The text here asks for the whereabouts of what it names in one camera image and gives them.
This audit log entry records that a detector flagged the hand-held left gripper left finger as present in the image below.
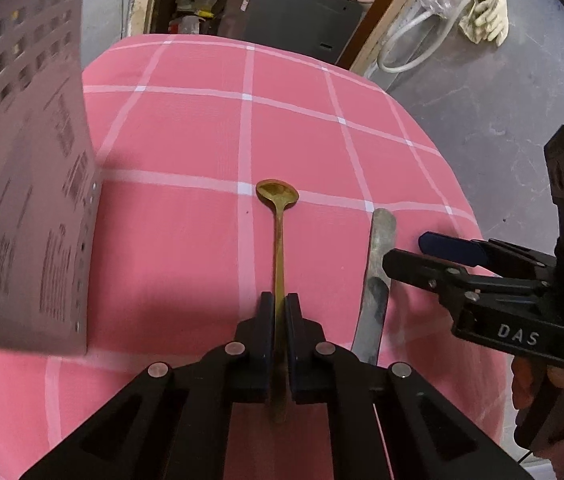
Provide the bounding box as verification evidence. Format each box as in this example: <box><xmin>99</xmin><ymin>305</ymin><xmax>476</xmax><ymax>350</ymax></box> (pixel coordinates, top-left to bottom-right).
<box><xmin>19</xmin><ymin>291</ymin><xmax>277</xmax><ymax>480</ymax></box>

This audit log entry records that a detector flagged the white perforated utensil holder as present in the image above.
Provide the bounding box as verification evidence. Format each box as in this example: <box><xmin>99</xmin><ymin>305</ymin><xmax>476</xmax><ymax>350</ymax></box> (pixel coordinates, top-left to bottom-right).
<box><xmin>0</xmin><ymin>0</ymin><xmax>104</xmax><ymax>359</ymax></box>

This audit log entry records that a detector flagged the cream rubber glove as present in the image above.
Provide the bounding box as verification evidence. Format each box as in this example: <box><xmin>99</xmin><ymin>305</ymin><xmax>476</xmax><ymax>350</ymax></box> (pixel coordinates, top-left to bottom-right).
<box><xmin>461</xmin><ymin>0</ymin><xmax>511</xmax><ymax>47</ymax></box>

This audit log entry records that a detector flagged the white hose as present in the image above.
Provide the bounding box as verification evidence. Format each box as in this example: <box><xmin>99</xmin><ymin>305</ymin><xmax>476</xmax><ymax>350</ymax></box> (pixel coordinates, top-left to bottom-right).
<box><xmin>377</xmin><ymin>0</ymin><xmax>479</xmax><ymax>74</ymax></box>

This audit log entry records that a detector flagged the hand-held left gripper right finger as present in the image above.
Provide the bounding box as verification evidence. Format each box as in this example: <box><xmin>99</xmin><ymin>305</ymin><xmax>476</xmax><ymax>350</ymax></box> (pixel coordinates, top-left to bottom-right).
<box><xmin>284</xmin><ymin>292</ymin><xmax>535</xmax><ymax>480</ymax></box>

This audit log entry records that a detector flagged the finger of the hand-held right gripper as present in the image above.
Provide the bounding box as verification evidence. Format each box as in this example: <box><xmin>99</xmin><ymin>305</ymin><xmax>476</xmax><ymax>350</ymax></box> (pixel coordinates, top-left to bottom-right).
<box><xmin>382</xmin><ymin>249</ymin><xmax>549</xmax><ymax>322</ymax></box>
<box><xmin>418</xmin><ymin>231</ymin><xmax>559</xmax><ymax>287</ymax></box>

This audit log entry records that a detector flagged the gold spoon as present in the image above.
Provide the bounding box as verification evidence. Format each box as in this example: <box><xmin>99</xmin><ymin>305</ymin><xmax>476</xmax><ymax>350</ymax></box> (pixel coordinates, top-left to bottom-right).
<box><xmin>255</xmin><ymin>179</ymin><xmax>301</xmax><ymax>424</ymax></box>

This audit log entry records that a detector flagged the pink checked tablecloth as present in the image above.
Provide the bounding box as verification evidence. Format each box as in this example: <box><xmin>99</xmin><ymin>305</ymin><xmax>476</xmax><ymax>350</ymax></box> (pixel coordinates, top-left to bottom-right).
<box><xmin>0</xmin><ymin>34</ymin><xmax>509</xmax><ymax>480</ymax></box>

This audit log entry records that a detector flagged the white plastic bag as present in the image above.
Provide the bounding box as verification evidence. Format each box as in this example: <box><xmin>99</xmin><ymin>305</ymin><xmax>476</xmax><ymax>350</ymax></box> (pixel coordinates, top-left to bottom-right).
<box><xmin>177</xmin><ymin>9</ymin><xmax>213</xmax><ymax>36</ymax></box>

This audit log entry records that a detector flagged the silver table knife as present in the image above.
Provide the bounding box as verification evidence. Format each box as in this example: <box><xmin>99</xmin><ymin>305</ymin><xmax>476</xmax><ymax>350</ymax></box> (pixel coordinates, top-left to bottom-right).
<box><xmin>351</xmin><ymin>208</ymin><xmax>397</xmax><ymax>367</ymax></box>

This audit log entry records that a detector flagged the grey cabinet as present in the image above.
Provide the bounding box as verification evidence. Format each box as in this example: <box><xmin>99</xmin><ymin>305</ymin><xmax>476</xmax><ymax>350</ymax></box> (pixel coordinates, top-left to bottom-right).
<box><xmin>226</xmin><ymin>0</ymin><xmax>365</xmax><ymax>62</ymax></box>

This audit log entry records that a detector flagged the wooden door frame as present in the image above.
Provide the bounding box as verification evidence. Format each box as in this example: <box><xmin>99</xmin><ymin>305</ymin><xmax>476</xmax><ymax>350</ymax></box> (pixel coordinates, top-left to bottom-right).
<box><xmin>126</xmin><ymin>0</ymin><xmax>425</xmax><ymax>79</ymax></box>

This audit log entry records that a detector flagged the clear plastic bag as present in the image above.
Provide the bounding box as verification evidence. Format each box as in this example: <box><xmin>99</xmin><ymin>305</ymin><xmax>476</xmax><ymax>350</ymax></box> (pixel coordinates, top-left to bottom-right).
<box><xmin>411</xmin><ymin>0</ymin><xmax>469</xmax><ymax>27</ymax></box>

